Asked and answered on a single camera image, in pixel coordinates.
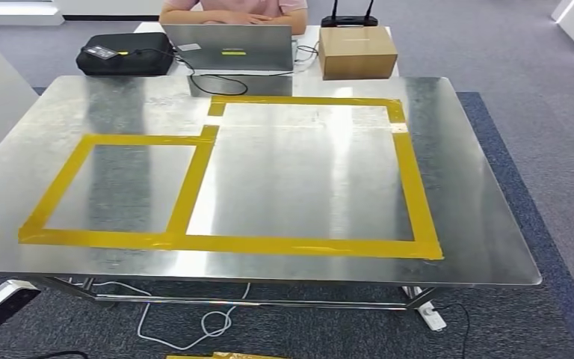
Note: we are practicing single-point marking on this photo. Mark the black router with antennas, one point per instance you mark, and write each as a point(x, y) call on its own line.
point(349, 21)

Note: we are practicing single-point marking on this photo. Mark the brown cardboard box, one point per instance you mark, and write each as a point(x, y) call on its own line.
point(356, 52)

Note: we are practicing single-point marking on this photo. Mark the person at laptop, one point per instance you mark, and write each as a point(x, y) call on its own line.
point(232, 10)

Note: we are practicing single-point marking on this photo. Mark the yellow floor tape outline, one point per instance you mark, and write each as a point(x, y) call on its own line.
point(242, 356)

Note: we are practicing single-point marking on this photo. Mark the silver laptop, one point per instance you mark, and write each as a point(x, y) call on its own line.
point(232, 47)

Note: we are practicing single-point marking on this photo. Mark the yellow workbench tape outline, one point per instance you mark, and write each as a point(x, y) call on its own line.
point(292, 245)

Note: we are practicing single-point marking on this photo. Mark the black carry bag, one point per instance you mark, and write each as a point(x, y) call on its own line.
point(138, 62)

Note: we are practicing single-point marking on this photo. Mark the stainless steel workbench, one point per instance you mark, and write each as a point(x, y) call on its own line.
point(465, 198)

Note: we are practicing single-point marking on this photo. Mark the white power strip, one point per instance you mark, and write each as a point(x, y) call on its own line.
point(430, 314)

